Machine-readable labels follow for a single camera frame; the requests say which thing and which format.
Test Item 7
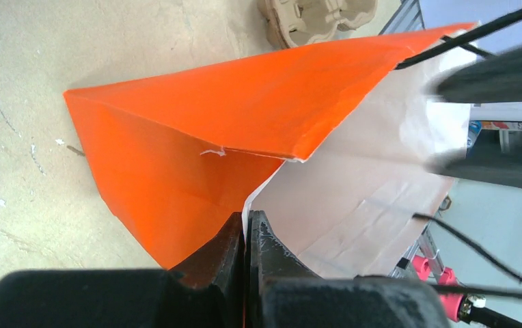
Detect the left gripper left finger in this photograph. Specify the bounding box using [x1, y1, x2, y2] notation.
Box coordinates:
[0, 213, 244, 327]

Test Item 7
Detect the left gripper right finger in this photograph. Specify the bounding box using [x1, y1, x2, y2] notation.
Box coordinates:
[246, 211, 450, 327]

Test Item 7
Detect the orange paper bag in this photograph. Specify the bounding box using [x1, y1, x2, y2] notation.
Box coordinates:
[63, 0, 522, 300]

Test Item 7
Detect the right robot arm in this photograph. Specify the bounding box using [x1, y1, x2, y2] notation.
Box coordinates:
[428, 46, 522, 189]

